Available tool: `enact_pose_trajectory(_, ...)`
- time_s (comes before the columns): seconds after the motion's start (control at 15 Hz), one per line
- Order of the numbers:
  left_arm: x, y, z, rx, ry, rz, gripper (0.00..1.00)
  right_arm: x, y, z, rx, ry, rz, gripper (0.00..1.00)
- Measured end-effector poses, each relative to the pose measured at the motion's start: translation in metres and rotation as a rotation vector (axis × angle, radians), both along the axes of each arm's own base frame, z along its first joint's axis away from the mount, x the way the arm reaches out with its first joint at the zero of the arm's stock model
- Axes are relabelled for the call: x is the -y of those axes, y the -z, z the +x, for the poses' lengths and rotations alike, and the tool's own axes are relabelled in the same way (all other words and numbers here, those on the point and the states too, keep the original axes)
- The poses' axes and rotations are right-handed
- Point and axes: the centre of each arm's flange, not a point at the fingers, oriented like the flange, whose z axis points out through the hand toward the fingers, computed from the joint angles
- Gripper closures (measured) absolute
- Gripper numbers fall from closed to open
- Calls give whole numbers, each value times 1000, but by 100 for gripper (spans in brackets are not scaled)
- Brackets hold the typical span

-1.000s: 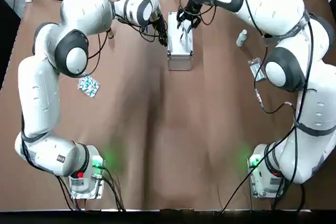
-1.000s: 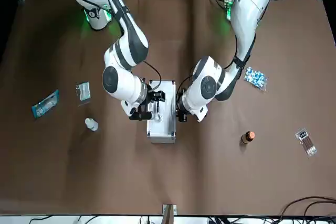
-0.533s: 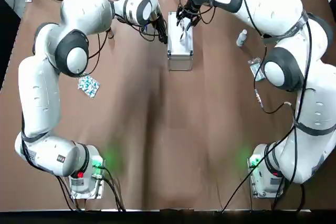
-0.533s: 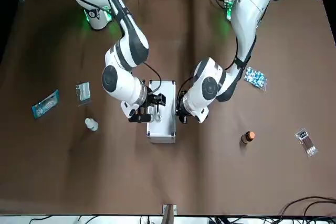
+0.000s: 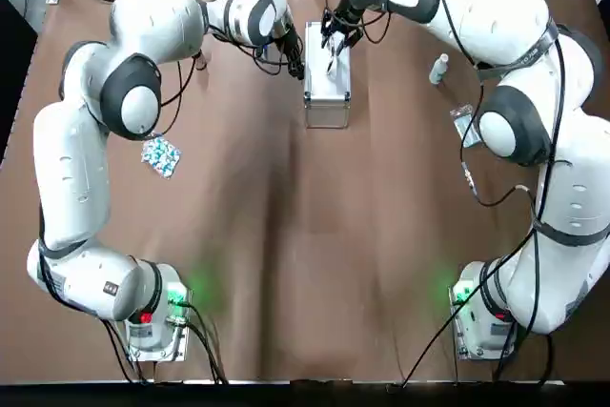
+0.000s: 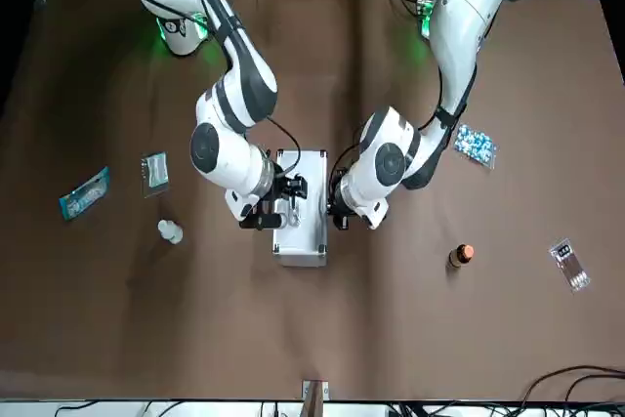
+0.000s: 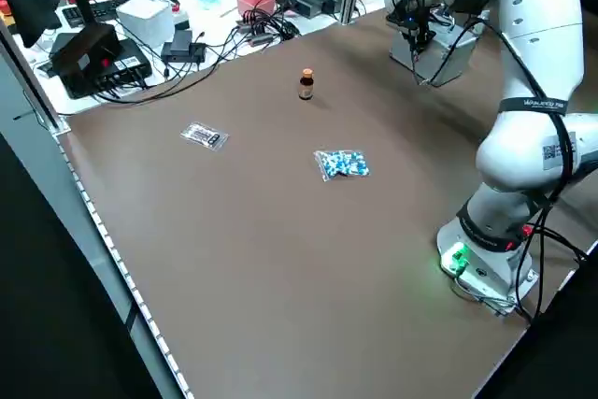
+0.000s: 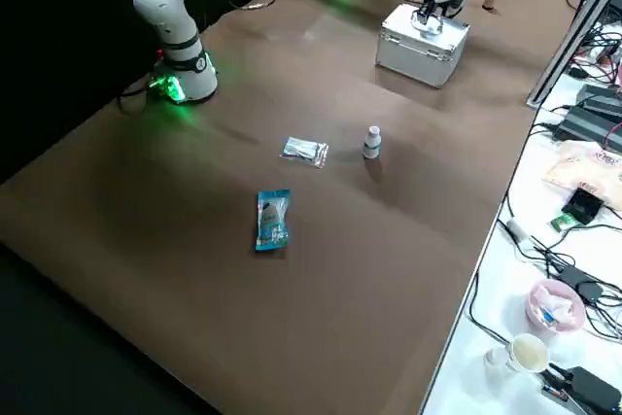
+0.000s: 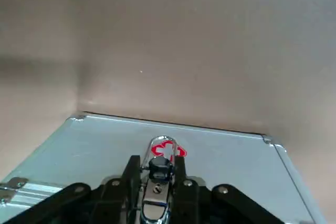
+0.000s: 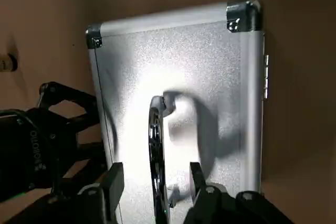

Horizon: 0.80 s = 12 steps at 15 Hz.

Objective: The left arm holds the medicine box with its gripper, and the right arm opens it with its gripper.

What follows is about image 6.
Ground bag of blue white capsules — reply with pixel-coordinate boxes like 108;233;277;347
451;122;499;170

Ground aluminium frame post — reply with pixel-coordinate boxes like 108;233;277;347
301;379;331;417

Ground silver aluminium medicine case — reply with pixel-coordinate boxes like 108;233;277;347
271;147;328;270

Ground small white plastic bottle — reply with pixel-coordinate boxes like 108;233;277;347
156;219;186;245

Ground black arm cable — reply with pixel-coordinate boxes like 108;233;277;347
422;63;479;134
266;113;300;179

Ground black desk cable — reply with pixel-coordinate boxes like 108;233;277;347
517;365;625;417

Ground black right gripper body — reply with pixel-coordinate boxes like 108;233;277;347
269;170;295;211

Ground clear zip bag white contents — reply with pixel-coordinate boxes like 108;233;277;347
140;151;171;199

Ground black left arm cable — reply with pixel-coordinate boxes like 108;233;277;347
422;63;479;134

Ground clear bag with black label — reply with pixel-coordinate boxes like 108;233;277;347
547;238;593;294

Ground teal blue sealed packet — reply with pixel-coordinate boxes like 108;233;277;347
58;166;111;222

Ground brown glass bottle orange cap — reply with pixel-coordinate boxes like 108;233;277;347
446;242;476;271

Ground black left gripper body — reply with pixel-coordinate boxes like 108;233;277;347
325;177;346;216

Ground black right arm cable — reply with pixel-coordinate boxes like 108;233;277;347
266;113;300;179

